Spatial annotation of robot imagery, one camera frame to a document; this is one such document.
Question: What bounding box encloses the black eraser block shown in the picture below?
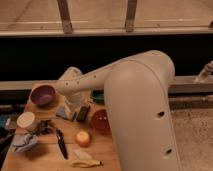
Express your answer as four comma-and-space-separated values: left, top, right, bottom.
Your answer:
77, 106, 90, 122

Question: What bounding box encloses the yellow banana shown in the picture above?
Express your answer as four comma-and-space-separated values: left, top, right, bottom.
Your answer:
71, 159, 102, 168

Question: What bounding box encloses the black binder clip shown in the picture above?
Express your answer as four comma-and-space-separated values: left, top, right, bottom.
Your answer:
37, 120, 54, 135

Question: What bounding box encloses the left metal window post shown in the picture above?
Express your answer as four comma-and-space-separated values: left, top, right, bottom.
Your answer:
57, 0, 73, 34

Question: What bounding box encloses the red yellow apple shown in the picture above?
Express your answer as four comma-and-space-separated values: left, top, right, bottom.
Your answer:
76, 131, 90, 147

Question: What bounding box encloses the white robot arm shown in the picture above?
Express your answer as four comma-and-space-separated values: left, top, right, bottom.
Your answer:
56, 50, 182, 171

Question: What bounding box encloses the red bowl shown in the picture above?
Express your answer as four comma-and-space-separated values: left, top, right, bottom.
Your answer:
91, 109, 110, 134

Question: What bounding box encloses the green plastic tray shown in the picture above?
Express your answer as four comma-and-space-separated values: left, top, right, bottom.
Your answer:
91, 90, 104, 104

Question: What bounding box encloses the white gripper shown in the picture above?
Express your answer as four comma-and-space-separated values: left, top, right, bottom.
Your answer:
64, 92, 83, 121

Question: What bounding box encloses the blue sponge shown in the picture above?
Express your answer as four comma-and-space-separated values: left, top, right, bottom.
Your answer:
56, 106, 75, 121

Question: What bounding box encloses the white cup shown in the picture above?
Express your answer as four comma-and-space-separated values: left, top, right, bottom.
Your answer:
17, 112, 37, 131

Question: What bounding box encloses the purple bowl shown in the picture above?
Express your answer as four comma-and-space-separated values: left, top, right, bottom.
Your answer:
30, 85, 55, 107

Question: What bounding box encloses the right metal window post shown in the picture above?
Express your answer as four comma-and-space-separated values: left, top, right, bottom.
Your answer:
125, 0, 137, 32

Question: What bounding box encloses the blue white cloth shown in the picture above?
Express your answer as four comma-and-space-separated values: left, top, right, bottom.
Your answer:
12, 133, 38, 153

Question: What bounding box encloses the metal window post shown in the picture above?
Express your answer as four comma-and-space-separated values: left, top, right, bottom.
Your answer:
125, 0, 137, 32
57, 0, 73, 34

